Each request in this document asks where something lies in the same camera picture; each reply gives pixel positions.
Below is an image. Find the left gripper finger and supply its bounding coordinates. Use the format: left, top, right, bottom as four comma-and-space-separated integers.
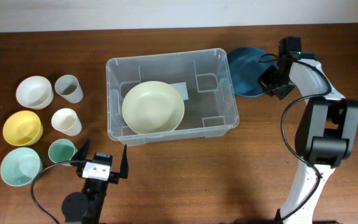
70, 139, 91, 166
119, 144, 129, 179

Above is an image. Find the dark blue plate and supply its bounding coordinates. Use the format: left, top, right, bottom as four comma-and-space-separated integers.
227, 47, 277, 98

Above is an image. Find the mint green bowl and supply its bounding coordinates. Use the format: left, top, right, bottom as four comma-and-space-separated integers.
0, 147, 43, 187

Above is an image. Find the yellow bowl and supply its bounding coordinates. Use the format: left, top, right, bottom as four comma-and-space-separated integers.
2, 110, 44, 146

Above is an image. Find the beige plate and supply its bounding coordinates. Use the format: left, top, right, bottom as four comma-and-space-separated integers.
122, 81, 185, 123

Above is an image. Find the clear plastic storage container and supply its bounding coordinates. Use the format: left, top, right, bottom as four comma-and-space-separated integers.
106, 48, 239, 146

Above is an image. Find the cream plate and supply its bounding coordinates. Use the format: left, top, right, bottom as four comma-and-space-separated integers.
125, 119, 180, 134

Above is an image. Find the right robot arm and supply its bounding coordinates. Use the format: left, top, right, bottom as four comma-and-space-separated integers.
259, 37, 358, 223

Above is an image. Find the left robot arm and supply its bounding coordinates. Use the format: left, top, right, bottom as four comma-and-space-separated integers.
62, 139, 129, 224

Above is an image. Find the white label in container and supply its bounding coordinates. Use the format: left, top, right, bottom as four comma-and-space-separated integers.
170, 82, 188, 101

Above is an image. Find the green cup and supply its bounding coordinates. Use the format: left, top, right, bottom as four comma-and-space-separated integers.
48, 139, 78, 164

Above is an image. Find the cream cup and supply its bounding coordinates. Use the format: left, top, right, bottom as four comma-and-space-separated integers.
51, 108, 82, 136

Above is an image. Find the grey translucent cup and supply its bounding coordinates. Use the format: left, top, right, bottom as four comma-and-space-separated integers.
55, 75, 83, 103

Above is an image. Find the white bowl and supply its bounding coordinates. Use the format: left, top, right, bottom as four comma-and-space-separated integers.
16, 76, 53, 110

